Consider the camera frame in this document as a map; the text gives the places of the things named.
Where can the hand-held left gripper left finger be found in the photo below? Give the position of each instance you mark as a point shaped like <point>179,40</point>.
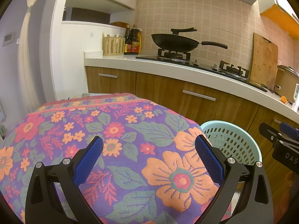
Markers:
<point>90,158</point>

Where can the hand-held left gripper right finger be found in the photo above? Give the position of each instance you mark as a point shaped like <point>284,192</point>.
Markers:
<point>209,158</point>

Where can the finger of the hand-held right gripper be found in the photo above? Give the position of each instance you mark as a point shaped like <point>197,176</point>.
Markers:
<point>268,131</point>
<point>290,130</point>

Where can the teal plastic basket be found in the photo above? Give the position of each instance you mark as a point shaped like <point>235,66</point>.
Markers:
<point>233,140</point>

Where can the small orange object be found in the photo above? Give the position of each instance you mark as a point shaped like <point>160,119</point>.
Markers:
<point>284,99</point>

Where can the white countertop appliance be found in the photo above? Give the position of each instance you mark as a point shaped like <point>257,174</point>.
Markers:
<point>296,95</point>

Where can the floral tablecloth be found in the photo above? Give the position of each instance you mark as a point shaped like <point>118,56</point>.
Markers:
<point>130,140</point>

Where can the rice cooker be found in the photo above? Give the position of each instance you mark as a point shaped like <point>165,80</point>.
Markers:
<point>286,79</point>

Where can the wooden cutting board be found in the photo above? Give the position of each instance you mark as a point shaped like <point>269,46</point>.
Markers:
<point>264,60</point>

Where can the wooden kitchen cabinet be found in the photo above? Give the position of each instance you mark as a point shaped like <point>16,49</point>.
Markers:
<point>163,86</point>

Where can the black gas stove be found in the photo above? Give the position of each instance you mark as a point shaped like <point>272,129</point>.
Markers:
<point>205,66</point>

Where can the white kitchen countertop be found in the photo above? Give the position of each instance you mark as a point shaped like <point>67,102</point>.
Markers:
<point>163,66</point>

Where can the beige utensil holder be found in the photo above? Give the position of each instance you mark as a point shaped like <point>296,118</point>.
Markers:
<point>114,46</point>

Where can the black wok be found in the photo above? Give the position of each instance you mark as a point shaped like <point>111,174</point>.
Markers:
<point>174,42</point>

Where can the slim dark sauce bottle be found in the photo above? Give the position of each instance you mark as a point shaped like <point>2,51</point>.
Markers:
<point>127,42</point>

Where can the large dark sauce bottle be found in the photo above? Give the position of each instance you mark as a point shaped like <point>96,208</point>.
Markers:
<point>136,43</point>

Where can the white curtain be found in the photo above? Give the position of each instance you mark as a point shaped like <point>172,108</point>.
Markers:
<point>26,51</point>

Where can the brown wooden box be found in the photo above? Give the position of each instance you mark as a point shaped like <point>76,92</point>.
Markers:
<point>119,24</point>

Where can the orange wall cabinet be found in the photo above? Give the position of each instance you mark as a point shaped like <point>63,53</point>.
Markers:
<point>280,16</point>

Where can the grey wall panel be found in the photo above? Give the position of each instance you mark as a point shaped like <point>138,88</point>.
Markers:
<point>8,39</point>

